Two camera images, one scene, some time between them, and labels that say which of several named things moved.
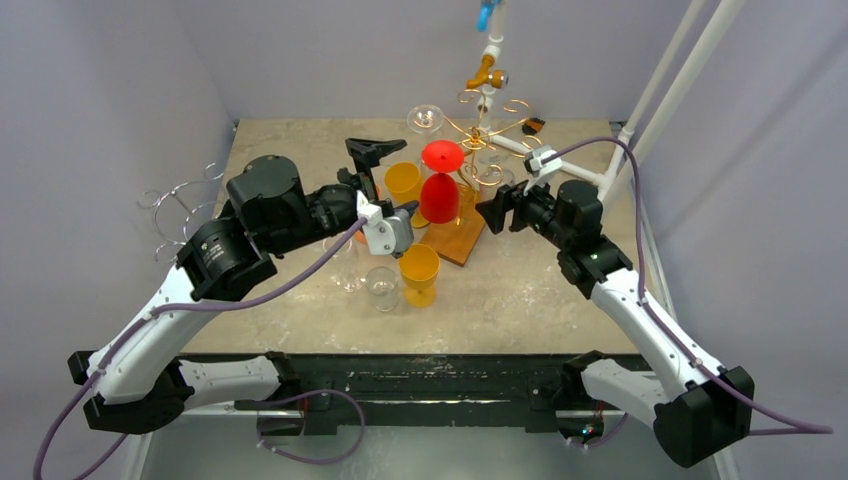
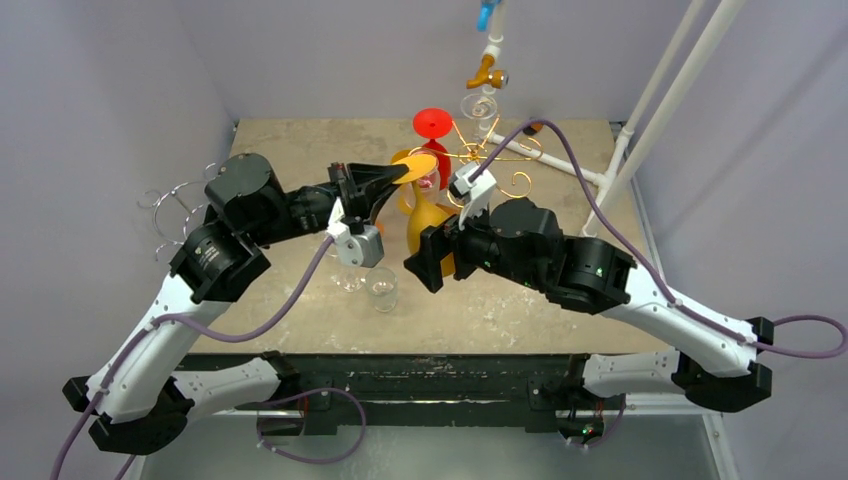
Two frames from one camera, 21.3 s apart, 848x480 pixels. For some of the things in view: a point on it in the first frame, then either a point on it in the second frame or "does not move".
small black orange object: x=532 y=126 does not move
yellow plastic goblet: x=419 y=266 → x=423 y=216
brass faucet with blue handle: x=497 y=78 does not move
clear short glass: x=382 y=284 does not move
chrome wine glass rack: x=173 y=207 does not move
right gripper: x=504 y=206 → x=447 y=245
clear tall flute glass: x=425 y=118 → x=480 y=107
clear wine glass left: x=348 y=274 does not move
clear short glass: x=494 y=173 → x=431 y=185
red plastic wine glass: x=439 y=195 → x=434 y=124
